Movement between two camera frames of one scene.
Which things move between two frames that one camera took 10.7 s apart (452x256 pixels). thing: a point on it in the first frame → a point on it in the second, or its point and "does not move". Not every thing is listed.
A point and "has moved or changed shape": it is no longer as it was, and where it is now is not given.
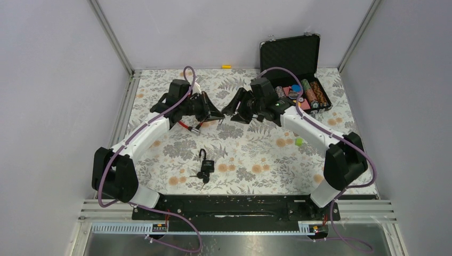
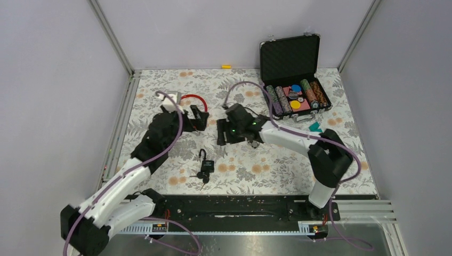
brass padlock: [220, 125] has moved or changed shape
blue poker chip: [296, 88] does not move
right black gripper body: [247, 102] → [234, 132]
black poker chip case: [299, 54] does not move
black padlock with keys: [207, 167] does not move
